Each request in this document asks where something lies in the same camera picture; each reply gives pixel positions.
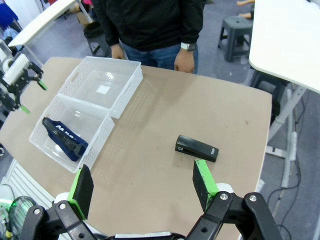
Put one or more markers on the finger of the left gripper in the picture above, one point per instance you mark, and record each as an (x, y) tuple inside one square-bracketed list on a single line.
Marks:
[(21, 106), (37, 75)]

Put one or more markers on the person's right forearm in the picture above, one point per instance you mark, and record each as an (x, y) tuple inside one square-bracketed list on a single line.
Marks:
[(110, 32)]

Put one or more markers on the person's right hand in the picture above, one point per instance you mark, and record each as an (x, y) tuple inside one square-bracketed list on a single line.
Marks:
[(118, 51)]

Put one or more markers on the person's left forearm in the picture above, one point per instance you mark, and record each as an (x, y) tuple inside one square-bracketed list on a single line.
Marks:
[(191, 30)]

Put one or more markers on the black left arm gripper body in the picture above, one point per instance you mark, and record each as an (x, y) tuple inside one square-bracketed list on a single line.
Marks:
[(11, 86)]

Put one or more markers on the small brown cardboard box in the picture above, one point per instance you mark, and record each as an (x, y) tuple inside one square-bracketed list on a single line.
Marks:
[(85, 18)]

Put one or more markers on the person's left hand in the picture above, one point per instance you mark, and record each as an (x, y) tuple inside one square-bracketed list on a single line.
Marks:
[(185, 61)]

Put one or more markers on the silver wrist watch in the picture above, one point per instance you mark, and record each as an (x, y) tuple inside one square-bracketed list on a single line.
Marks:
[(188, 46)]

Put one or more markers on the white perforated plastic basket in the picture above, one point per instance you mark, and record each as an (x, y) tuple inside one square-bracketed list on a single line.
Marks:
[(100, 87), (72, 135)]

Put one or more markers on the white slatted panel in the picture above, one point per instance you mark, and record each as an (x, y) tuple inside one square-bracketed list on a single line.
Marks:
[(22, 182)]

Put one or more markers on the loose mannequin leg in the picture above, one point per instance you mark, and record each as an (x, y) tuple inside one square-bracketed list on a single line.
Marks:
[(246, 16)]

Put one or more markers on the white side table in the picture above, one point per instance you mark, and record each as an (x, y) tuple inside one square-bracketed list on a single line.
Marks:
[(42, 22), (285, 37)]

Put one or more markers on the dark stool under table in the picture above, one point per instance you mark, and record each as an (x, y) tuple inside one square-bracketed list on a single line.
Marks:
[(268, 95)]

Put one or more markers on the person in black jacket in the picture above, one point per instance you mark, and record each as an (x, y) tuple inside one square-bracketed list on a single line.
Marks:
[(150, 22)]

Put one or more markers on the black stapler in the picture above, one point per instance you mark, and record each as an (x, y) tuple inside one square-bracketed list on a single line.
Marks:
[(196, 148)]

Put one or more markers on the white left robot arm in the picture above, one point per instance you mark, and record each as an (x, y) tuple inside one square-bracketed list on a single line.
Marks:
[(15, 67)]

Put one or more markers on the navy blue zipper pouch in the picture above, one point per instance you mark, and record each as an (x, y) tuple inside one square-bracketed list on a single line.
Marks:
[(65, 140)]

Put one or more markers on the grey plastic stool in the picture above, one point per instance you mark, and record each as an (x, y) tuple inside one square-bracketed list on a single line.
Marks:
[(235, 35)]

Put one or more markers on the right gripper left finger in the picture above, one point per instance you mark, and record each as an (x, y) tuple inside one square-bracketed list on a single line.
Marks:
[(80, 195)]

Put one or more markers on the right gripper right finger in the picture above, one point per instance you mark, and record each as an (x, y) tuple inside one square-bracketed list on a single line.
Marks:
[(207, 190)]

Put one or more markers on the white power strip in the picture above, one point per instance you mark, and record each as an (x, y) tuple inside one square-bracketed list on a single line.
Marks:
[(293, 146)]

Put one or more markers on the black plastic stool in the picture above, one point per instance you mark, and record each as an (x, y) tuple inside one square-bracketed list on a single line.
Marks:
[(97, 42)]

